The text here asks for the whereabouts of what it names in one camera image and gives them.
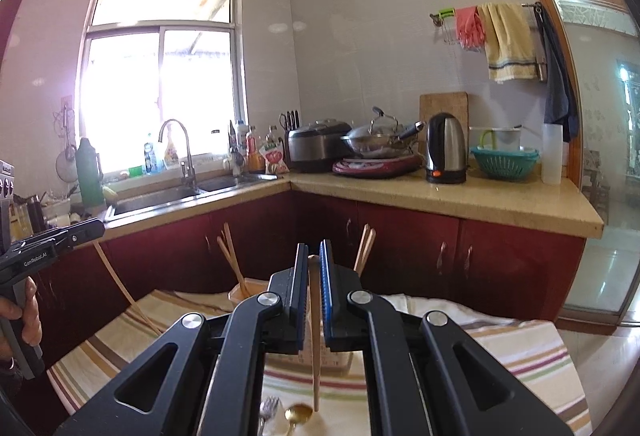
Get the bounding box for silver fork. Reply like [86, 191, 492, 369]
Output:
[258, 396, 281, 436]

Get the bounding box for tall steel faucet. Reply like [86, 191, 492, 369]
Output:
[159, 119, 197, 189]

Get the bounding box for steel rice cooker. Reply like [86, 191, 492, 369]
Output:
[287, 119, 353, 173]

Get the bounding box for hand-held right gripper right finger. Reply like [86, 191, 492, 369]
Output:
[319, 239, 576, 436]

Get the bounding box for hanging metal skimmer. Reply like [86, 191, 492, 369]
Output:
[54, 104, 77, 183]

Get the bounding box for steel wok with lid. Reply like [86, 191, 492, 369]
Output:
[341, 106, 426, 157]

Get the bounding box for green thermos flask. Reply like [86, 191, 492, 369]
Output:
[76, 137, 105, 208]

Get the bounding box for white plastic cup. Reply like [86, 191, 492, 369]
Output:
[542, 123, 564, 185]

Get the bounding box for yellow towel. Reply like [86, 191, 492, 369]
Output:
[477, 2, 538, 83]

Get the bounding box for wooden cutting board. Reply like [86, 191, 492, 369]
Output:
[419, 91, 469, 152]

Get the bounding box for gold spoon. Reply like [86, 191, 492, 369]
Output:
[285, 403, 314, 436]

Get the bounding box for red seasoning packet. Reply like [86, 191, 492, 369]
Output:
[259, 141, 288, 175]

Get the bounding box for steel electric kettle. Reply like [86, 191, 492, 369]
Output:
[425, 112, 468, 184]

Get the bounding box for black knife block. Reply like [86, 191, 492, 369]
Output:
[279, 110, 301, 157]

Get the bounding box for white spray bottle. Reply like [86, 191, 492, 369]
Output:
[162, 126, 180, 169]

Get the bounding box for beige kitchen countertop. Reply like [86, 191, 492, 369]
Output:
[10, 169, 605, 244]

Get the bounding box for pink rubber gloves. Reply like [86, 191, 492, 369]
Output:
[454, 6, 486, 50]

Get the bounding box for kitchen window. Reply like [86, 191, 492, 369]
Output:
[75, 0, 249, 177]

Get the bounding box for dark maroon bottle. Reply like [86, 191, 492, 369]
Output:
[26, 195, 47, 233]

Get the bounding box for red induction cooker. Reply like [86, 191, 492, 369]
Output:
[332, 153, 423, 178]

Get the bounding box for steel kitchen sink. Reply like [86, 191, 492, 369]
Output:
[105, 173, 291, 219]

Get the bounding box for wooden framed glass door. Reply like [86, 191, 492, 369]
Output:
[500, 0, 640, 332]

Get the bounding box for dark blue cloth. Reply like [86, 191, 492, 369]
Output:
[535, 2, 579, 142]

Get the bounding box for beige perforated utensil holder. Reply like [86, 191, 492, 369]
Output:
[227, 279, 356, 374]

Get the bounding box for orange oil bottle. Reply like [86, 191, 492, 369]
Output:
[246, 126, 266, 173]

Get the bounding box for small steel faucet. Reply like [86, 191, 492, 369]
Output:
[227, 120, 246, 174]

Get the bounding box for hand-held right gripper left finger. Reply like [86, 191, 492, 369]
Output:
[54, 243, 311, 436]

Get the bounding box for blue label bottle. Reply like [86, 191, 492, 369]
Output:
[143, 133, 157, 174]

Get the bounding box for person's left hand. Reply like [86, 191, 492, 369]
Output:
[0, 276, 44, 367]

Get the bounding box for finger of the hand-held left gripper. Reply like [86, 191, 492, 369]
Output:
[47, 217, 107, 259]

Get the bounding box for red kitchen cabinet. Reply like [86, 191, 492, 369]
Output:
[30, 190, 587, 367]

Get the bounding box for striped tablecloth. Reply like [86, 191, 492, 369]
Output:
[47, 289, 593, 436]

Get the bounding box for metal towel rack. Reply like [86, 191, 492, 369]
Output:
[429, 2, 546, 44]

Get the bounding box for green plastic colander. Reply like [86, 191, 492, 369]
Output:
[470, 146, 541, 180]

